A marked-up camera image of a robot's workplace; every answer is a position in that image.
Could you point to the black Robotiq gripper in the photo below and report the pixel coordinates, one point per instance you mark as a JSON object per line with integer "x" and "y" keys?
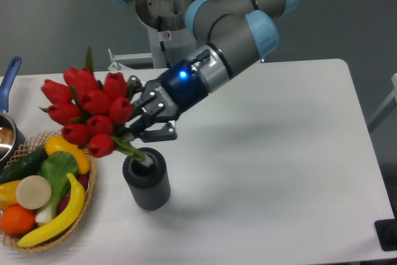
{"x": 163, "y": 99}

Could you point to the red tulip bouquet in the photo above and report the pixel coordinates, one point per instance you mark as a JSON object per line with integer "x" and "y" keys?
{"x": 93, "y": 114}

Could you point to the dark grey ribbed vase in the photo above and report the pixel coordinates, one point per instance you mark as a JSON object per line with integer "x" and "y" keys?
{"x": 149, "y": 186}

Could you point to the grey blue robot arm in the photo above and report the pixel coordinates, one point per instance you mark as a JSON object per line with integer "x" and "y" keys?
{"x": 200, "y": 45}

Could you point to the purple red vegetable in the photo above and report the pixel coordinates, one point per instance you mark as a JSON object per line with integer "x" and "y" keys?
{"x": 84, "y": 181}

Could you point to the green bok choy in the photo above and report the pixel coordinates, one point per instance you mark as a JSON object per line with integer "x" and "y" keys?
{"x": 54, "y": 169}

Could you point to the green cucumber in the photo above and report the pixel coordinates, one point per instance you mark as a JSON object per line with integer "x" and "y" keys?
{"x": 26, "y": 166}

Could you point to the yellow banana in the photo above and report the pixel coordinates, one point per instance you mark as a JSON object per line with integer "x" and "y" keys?
{"x": 62, "y": 221}

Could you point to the beige round disc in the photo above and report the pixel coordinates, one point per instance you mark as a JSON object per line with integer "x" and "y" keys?
{"x": 33, "y": 192}

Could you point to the yellow pepper left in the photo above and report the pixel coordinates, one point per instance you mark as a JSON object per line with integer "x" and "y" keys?
{"x": 8, "y": 194}

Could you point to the orange fruit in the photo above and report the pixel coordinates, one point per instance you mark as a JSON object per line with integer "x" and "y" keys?
{"x": 17, "y": 220}

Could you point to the black device at edge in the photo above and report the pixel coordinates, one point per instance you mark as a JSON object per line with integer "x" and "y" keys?
{"x": 386, "y": 233}

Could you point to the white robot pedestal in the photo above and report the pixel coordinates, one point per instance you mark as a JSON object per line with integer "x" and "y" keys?
{"x": 169, "y": 39}

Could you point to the blue handled saucepan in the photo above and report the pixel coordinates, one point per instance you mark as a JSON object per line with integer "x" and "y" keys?
{"x": 11, "y": 136}

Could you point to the white table leg frame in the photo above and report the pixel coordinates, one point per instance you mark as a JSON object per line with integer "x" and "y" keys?
{"x": 384, "y": 109}

